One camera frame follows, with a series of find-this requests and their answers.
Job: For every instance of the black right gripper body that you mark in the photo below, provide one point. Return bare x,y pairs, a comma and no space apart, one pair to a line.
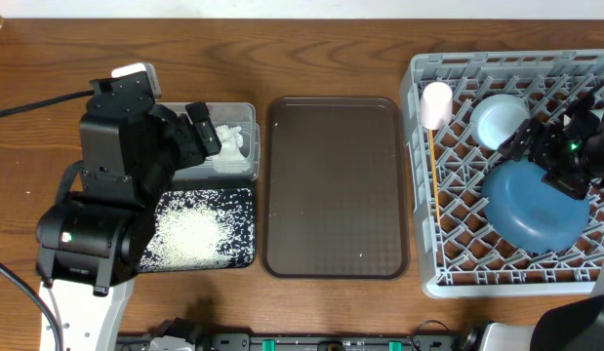
565,159

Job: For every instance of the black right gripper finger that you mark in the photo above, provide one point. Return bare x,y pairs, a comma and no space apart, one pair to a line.
521,141
580,110

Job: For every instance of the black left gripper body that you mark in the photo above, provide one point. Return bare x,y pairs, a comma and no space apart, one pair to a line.
173,151

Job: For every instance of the light blue bowl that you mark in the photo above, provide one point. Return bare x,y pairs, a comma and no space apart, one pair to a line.
497,118

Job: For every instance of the white napkin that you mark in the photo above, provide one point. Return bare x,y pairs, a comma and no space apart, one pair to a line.
231,142

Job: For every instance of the dark blue plate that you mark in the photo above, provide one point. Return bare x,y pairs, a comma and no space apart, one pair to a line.
530,214

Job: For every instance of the wooden chopstick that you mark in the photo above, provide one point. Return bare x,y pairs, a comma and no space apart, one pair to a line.
434,175

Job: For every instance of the pink cup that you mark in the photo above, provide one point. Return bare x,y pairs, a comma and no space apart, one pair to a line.
436,105

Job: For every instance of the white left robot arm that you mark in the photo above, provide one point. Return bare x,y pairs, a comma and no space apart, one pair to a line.
92,239

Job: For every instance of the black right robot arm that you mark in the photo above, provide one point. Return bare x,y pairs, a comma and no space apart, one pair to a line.
575,326

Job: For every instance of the grey dishwasher rack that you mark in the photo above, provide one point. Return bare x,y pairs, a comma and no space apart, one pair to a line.
464,256

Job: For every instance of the clear plastic bin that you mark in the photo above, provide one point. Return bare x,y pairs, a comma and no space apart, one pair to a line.
233,114

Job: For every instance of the black rectangular tray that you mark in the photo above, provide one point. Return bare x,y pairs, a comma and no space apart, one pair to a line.
209,229

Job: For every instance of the brown serving tray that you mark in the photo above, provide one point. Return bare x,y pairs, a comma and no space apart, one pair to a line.
334,189

